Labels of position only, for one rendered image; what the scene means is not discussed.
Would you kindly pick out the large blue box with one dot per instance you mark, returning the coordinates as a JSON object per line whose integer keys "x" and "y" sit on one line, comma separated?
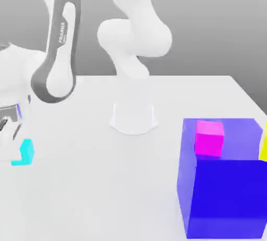
{"x": 227, "y": 193}

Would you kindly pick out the small cyan cube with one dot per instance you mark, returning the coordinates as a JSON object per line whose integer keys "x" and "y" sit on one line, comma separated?
{"x": 27, "y": 151}

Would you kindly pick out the small magenta cube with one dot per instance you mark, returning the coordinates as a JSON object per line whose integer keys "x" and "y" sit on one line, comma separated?
{"x": 208, "y": 143}

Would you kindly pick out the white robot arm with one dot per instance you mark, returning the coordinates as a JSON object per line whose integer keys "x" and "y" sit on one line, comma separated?
{"x": 133, "y": 37}

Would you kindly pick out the small yellow cube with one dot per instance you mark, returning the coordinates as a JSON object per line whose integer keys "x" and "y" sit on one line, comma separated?
{"x": 264, "y": 147}

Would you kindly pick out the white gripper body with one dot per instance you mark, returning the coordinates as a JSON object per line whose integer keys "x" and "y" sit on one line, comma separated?
{"x": 9, "y": 139}

